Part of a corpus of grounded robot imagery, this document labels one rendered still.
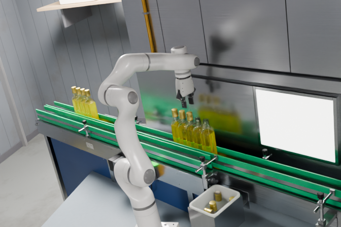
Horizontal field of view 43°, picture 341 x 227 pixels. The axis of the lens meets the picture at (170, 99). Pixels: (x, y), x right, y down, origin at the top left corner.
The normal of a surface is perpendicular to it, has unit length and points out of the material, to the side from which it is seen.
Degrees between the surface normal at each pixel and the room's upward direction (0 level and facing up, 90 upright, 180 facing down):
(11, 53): 90
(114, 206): 0
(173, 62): 78
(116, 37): 90
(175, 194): 90
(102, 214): 0
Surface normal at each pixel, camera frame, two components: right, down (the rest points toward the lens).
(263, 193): -0.69, 0.37
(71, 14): 0.93, -0.03
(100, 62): -0.33, 0.39
